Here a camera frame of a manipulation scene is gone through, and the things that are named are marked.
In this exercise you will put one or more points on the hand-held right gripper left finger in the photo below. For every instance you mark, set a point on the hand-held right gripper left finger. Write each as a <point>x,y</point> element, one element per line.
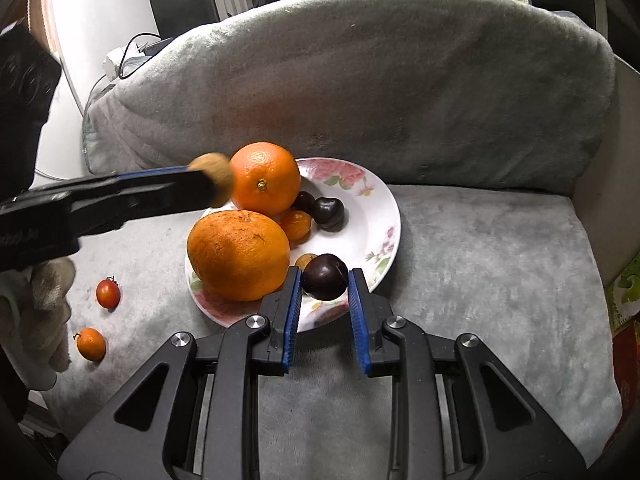
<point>292,320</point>

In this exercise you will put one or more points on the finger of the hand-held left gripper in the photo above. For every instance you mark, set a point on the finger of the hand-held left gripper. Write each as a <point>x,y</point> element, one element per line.
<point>150,200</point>
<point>150,173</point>

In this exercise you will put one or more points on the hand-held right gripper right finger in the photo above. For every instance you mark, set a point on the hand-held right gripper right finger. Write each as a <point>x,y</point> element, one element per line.
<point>357,320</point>

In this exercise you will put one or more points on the dark purple plum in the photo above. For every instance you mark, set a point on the dark purple plum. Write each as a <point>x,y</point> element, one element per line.
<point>325,276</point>

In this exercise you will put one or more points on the brown longan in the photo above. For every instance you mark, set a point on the brown longan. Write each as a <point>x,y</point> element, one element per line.
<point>302,261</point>
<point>220,167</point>

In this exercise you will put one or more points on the rough round orange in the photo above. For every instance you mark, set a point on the rough round orange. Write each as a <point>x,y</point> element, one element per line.
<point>235,255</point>

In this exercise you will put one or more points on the small orange cherry tomato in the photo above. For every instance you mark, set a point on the small orange cherry tomato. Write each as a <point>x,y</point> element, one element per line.
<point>91,344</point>
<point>297,227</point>

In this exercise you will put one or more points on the floral white plate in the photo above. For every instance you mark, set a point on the floral white plate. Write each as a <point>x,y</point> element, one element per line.
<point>370,220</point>

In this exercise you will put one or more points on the smooth oval orange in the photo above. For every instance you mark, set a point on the smooth oval orange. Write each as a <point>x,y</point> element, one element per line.
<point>265,175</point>

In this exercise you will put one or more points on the person's left hand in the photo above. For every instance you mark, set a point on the person's left hand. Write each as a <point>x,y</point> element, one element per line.
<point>40,310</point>

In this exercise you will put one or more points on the white power strip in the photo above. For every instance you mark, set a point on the white power strip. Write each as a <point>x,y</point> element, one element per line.
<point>111,62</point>

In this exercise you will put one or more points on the red cherry tomato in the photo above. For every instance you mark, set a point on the red cherry tomato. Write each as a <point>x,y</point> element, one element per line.
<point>107,293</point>

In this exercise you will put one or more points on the grey fleece blanket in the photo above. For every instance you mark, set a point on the grey fleece blanket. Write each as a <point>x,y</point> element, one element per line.
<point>400,110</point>

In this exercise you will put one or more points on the green packet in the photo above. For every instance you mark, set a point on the green packet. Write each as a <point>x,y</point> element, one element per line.
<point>625,295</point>

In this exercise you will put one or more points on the red packet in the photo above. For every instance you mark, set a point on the red packet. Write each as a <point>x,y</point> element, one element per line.
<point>627,370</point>

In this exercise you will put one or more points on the white window frame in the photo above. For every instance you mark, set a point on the white window frame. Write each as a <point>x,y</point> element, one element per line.
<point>601,15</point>

